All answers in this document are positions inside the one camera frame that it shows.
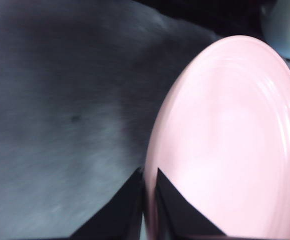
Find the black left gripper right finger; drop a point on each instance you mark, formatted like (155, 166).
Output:
(179, 215)

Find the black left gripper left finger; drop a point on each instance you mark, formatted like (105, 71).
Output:
(119, 215)

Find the pink round plate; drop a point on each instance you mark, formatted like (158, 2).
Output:
(229, 130)

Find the green round plate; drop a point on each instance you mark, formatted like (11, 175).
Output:
(284, 30)

